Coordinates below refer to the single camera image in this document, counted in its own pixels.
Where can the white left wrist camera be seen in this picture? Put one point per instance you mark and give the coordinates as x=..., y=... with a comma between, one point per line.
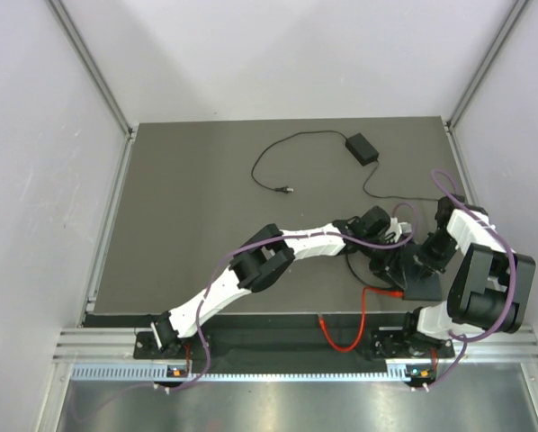
x=398, y=229

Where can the dark grey table mat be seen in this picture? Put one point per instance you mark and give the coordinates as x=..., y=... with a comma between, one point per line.
x=196, y=190

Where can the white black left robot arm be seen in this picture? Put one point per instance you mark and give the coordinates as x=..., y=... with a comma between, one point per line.
x=264, y=258

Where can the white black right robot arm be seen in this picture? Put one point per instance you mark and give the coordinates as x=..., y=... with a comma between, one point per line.
x=489, y=292

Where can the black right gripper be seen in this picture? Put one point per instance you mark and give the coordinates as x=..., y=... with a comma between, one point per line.
x=422, y=256

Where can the grey slotted cable duct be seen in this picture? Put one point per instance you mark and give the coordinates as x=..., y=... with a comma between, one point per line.
x=175, y=373

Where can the aluminium frame rail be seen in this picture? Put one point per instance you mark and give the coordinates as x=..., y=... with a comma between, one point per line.
x=99, y=345

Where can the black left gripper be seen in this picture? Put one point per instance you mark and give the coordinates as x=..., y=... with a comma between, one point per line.
x=391, y=265

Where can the dark grey network switch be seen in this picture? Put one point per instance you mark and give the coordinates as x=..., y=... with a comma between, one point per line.
x=420, y=283

